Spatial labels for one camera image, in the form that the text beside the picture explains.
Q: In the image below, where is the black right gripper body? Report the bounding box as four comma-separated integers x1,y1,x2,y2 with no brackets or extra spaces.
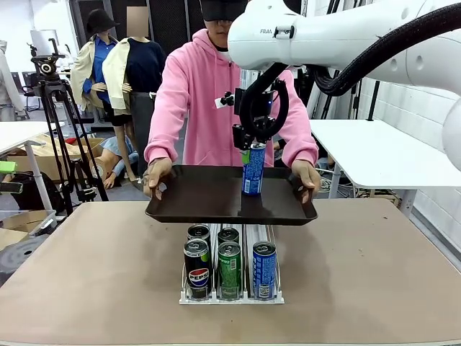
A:
233,88,278,138

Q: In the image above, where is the blue Pocari Sweat can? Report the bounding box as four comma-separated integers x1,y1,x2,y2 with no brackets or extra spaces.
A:
241,141,267,197
252,240,278,301

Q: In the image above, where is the dark brown serving tray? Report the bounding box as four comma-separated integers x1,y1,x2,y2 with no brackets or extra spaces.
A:
144,164,319,227

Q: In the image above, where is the green soda can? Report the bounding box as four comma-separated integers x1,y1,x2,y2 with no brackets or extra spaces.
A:
217,226,241,246
217,241,243,301

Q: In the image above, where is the person's right forearm pink sleeve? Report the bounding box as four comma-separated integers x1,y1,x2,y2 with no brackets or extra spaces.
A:
143,104,184,167

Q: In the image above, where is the person's left forearm pink sleeve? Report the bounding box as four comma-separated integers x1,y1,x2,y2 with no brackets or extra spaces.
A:
279,107,320,169

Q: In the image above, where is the person in pink hoodie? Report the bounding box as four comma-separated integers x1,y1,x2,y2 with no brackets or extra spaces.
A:
143,0,320,170

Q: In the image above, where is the crouching person in blue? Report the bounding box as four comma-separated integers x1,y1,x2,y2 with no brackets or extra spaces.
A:
96,136,140,191

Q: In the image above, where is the person's left hand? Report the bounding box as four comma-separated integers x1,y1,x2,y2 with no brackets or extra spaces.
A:
290,159,322,205

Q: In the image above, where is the person's right hand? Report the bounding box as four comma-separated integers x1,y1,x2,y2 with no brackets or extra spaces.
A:
142,157,174,201

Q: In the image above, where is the white side table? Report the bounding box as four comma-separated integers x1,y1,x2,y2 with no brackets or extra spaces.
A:
308,118,461,217
0,120,66,212

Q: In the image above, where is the flat cardboard box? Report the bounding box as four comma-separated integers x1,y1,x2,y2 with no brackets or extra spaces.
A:
0,209,58,252

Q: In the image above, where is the brown cardboard box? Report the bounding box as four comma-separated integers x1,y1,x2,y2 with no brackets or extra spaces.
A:
6,133,106,182

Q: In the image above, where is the black Pepsi can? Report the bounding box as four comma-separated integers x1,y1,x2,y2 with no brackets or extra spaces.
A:
183,238,212,301
186,223,212,246

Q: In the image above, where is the black light stand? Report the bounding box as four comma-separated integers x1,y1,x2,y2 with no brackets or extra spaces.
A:
366,80,382,122

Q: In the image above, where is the mannequin with navy top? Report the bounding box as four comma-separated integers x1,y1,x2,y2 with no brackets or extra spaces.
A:
102,6,169,183

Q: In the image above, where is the mannequin with black hat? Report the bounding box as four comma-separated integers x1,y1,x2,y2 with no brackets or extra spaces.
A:
69,8,122,127

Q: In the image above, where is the white clear can rack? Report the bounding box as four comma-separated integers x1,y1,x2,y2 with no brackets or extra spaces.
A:
179,222,285,306

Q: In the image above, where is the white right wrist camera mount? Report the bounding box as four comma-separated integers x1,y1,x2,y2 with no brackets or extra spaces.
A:
214,89,243,110

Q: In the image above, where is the black round base plate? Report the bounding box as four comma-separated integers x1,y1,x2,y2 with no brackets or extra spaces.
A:
0,234,42,288

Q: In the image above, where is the black camera tripod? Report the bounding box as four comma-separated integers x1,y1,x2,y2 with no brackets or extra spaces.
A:
27,37,109,217

